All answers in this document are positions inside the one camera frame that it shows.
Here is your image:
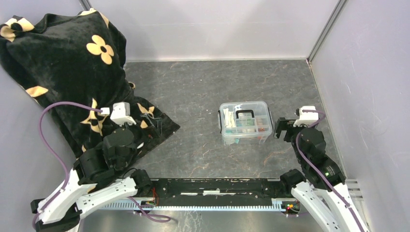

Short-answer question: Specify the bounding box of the clear first aid box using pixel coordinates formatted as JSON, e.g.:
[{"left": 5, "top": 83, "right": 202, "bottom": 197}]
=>
[{"left": 218, "top": 101, "right": 274, "bottom": 146}]

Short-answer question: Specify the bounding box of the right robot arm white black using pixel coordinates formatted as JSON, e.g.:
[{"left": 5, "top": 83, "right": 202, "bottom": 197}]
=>
[{"left": 275, "top": 117, "right": 369, "bottom": 232}]

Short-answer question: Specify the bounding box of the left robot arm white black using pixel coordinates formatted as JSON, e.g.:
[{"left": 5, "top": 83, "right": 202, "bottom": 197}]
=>
[{"left": 31, "top": 128, "right": 152, "bottom": 232}]

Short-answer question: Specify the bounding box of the black blanket with cream flowers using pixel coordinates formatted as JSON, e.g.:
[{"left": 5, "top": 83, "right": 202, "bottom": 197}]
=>
[{"left": 0, "top": 9, "right": 179, "bottom": 158}]

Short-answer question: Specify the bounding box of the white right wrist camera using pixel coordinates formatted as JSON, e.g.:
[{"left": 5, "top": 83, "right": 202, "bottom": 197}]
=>
[{"left": 293, "top": 106, "right": 319, "bottom": 127}]

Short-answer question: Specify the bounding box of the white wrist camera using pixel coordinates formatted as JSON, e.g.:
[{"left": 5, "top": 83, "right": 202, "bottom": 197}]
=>
[
  {"left": 293, "top": 106, "right": 319, "bottom": 127},
  {"left": 100, "top": 101, "right": 136, "bottom": 126}
]

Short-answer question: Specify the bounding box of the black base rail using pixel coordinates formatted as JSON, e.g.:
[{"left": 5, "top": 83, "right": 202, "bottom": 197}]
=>
[{"left": 137, "top": 178, "right": 293, "bottom": 206}]

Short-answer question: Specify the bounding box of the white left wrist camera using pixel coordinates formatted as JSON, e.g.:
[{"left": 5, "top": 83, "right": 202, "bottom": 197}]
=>
[{"left": 100, "top": 101, "right": 136, "bottom": 126}]

